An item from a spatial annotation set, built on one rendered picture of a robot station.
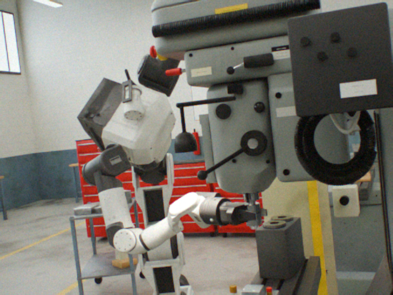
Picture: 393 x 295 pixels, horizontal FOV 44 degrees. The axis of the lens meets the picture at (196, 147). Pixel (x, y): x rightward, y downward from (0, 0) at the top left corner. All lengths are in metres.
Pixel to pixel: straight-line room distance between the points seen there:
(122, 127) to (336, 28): 0.97
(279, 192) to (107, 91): 1.66
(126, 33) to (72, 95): 2.04
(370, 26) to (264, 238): 1.05
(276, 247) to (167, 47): 0.88
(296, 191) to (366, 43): 2.23
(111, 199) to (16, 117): 10.94
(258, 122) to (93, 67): 10.82
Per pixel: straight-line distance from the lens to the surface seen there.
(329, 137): 1.31
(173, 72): 1.63
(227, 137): 1.38
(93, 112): 1.86
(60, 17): 12.68
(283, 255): 1.89
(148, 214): 2.17
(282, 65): 1.32
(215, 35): 1.36
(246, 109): 1.36
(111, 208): 1.71
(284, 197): 3.23
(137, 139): 1.76
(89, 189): 7.01
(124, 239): 1.67
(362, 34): 1.06
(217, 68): 1.36
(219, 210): 1.54
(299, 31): 1.07
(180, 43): 1.39
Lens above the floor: 1.53
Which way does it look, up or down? 3 degrees down
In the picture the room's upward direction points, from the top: 6 degrees counter-clockwise
